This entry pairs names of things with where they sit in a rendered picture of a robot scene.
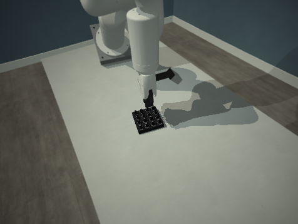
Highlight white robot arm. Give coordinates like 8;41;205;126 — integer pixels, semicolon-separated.
80;0;183;84

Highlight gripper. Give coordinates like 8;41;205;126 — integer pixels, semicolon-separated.
135;69;157;108

